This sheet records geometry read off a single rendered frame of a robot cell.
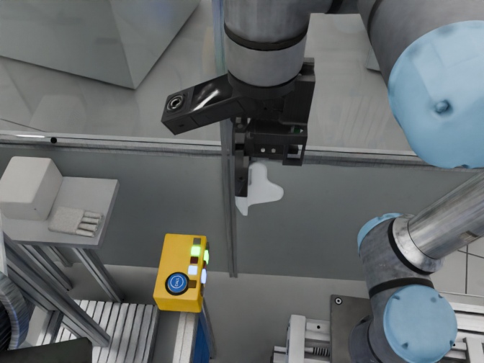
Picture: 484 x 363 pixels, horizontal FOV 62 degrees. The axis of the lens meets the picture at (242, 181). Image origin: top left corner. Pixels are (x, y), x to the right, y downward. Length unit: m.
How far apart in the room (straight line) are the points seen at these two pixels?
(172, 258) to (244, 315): 1.10
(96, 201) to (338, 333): 0.83
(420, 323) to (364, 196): 0.74
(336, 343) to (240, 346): 1.09
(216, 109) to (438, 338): 0.53
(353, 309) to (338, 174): 0.49
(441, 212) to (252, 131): 0.40
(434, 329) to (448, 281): 1.56
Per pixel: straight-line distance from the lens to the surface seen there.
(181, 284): 0.92
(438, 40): 0.24
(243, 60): 0.37
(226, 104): 0.42
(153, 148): 1.26
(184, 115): 0.44
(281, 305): 2.04
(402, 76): 0.25
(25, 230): 1.39
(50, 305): 1.50
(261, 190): 0.49
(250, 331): 2.00
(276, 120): 0.44
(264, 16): 0.34
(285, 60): 0.37
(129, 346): 1.99
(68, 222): 1.32
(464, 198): 0.71
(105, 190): 1.37
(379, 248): 0.80
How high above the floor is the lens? 1.93
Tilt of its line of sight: 55 degrees down
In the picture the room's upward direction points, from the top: straight up
